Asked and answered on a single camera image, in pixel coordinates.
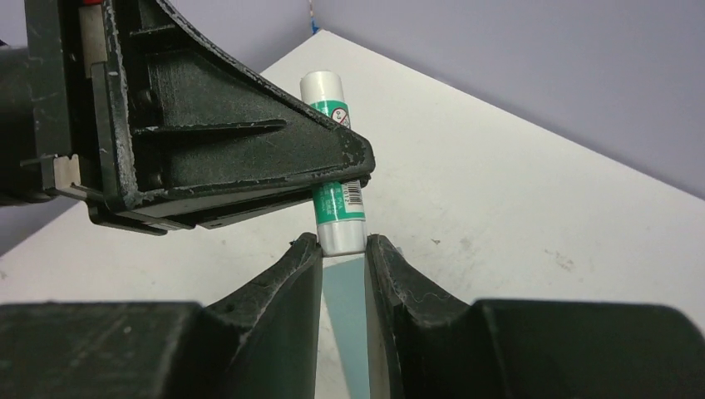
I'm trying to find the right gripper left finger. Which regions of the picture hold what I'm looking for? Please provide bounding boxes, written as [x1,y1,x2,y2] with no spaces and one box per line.
[1,233,323,398]

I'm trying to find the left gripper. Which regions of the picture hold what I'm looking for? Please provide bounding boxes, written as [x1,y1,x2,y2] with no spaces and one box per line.
[1,1,107,207]

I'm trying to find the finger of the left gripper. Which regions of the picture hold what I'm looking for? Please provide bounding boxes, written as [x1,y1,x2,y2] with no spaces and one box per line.
[87,187,313,236]
[94,1,375,211]

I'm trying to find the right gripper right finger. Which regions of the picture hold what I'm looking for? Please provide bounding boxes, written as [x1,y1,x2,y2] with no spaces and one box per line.
[364,234,704,398]

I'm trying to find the teal envelope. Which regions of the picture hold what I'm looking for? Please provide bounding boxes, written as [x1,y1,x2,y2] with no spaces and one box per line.
[323,256,370,398]

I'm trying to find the green white glue stick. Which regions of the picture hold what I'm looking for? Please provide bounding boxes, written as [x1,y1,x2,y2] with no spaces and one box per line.
[299,70,368,259]

